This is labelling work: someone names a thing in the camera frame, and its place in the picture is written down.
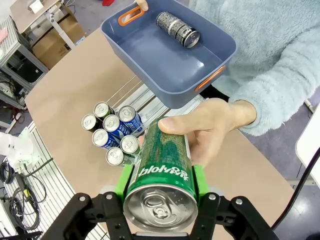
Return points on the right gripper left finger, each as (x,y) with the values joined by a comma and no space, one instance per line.
(92,217)

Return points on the white plastic bag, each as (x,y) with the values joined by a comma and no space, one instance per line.
(20,150)

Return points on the person's right hand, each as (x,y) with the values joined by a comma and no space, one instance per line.
(142,4)

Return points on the left forearm in teal sleeve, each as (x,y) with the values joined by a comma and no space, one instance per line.
(280,100)

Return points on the aluminium profile base frame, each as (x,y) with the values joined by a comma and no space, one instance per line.
(55,180)

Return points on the large brown cardboard box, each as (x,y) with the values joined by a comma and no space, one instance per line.
(57,37)

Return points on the large white side table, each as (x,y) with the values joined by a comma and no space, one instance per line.
(310,140)

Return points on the person in teal fleece jacket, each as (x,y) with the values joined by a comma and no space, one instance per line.
(275,37)

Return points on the blue Pocari Sweat can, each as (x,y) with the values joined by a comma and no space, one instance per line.
(100,138)
(111,123)
(126,113)

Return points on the person's left hand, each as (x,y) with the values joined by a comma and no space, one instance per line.
(212,125)

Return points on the green Chilsung cider can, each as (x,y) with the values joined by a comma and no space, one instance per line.
(129,144)
(162,162)
(114,156)

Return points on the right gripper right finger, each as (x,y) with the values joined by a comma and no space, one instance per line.
(225,217)

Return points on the brown top table white legs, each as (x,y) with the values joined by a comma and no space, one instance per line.
(30,12)

